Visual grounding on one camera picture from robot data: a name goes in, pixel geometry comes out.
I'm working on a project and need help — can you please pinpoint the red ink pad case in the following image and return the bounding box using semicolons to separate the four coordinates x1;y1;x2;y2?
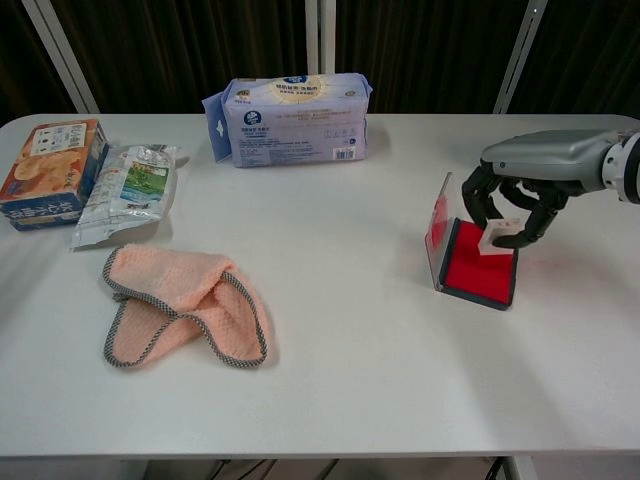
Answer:
424;171;520;313

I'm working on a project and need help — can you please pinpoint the orange biscuit box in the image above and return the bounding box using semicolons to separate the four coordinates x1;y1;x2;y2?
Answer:
0;117;111;233

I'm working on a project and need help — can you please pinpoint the white frame post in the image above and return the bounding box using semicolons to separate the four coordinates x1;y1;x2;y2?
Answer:
20;0;102;114
491;0;549;116
316;0;338;77

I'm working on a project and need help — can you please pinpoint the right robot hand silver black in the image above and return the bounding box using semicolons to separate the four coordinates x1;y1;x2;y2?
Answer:
460;128;622;249

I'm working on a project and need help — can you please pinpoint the lavender tissue pack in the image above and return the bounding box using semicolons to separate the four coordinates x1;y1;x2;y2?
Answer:
201;70;376;169

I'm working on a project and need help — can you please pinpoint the pink towel grey trim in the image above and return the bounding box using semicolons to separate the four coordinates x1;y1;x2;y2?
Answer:
101;242;272;373

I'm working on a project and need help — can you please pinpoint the red and white stamp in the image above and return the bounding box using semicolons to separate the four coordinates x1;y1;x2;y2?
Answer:
477;217;524;258

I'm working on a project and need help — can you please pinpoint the black pleated curtain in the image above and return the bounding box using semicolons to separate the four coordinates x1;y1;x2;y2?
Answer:
0;0;640;116

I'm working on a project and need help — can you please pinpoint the silver snack bag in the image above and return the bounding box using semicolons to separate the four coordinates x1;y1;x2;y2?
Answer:
69;143;191;252

